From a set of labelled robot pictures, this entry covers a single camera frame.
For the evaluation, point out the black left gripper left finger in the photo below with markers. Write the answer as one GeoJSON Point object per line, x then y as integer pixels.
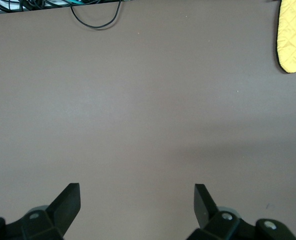
{"type": "Point", "coordinates": [62, 207]}

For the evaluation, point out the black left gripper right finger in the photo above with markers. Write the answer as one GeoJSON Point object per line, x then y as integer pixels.
{"type": "Point", "coordinates": [205, 210]}

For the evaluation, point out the yellow quilted oven mitt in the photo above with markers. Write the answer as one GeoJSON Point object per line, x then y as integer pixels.
{"type": "Point", "coordinates": [293, 37]}

